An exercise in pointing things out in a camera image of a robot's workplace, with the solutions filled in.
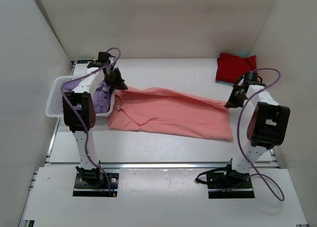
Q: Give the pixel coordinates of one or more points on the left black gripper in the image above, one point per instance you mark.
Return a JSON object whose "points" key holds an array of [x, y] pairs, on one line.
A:
{"points": [[120, 85]]}

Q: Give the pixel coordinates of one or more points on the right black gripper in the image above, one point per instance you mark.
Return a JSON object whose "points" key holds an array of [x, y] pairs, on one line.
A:
{"points": [[231, 103]]}

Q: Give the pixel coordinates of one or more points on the salmon pink t shirt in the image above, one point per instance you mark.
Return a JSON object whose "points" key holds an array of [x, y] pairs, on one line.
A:
{"points": [[164, 111]]}

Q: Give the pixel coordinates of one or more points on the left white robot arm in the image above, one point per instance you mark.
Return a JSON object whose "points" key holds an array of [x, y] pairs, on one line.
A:
{"points": [[79, 112]]}

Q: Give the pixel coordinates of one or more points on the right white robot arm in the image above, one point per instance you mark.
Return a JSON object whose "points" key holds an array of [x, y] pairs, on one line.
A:
{"points": [[267, 127]]}

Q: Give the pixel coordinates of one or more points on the lilac t shirt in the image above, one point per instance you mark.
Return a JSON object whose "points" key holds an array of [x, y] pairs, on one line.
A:
{"points": [[101, 97]]}

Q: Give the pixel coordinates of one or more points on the folded teal t shirt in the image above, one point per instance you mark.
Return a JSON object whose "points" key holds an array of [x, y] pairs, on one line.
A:
{"points": [[224, 83]]}

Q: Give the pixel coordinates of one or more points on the folded red t shirt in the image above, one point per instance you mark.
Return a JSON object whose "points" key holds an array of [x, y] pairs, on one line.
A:
{"points": [[231, 67]]}

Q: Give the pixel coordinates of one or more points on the white plastic laundry basket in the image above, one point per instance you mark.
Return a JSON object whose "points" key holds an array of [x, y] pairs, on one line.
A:
{"points": [[54, 107]]}

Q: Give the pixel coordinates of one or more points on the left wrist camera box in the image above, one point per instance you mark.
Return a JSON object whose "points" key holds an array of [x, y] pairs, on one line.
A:
{"points": [[102, 60]]}

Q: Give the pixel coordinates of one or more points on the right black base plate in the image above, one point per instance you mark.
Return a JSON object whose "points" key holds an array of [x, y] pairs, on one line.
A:
{"points": [[225, 183]]}

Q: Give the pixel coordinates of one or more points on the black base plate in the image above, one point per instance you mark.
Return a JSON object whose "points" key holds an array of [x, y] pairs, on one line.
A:
{"points": [[96, 189], [225, 183]]}

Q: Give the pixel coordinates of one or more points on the aluminium rail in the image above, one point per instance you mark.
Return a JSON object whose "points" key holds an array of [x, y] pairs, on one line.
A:
{"points": [[180, 165]]}

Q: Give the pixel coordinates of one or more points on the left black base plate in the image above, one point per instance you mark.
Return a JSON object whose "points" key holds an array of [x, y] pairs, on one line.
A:
{"points": [[96, 189]]}

